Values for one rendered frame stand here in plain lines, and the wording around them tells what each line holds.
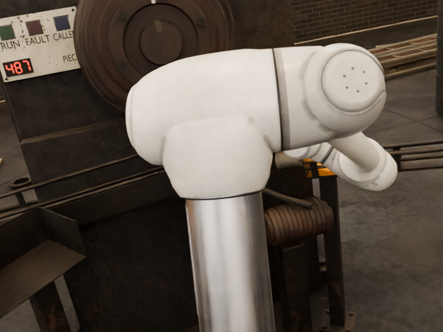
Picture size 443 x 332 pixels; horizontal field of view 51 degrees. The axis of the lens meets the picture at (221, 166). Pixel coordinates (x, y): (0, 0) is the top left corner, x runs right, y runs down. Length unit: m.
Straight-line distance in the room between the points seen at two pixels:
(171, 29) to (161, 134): 0.79
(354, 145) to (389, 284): 1.23
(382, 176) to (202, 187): 0.66
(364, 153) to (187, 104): 0.50
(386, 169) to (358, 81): 0.63
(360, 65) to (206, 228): 0.26
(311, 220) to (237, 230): 0.99
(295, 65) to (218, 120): 0.11
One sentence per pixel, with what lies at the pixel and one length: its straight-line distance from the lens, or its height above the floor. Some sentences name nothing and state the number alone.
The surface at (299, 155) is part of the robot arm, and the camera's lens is 1.10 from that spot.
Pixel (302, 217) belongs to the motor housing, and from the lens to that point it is 1.54.
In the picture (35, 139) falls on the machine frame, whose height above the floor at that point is 0.87.
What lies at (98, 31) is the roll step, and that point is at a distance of 1.38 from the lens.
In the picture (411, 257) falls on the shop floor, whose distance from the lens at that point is 2.25.
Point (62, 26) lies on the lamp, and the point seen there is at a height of 1.19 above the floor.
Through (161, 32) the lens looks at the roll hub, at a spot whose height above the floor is 1.14.
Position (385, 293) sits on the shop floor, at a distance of 2.04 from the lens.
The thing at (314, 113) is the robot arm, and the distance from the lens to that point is 0.54.
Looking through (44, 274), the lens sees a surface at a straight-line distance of 1.37.
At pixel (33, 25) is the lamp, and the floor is 1.21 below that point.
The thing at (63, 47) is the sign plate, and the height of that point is 1.13.
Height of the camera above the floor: 1.26
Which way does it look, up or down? 22 degrees down
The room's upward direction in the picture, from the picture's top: 9 degrees counter-clockwise
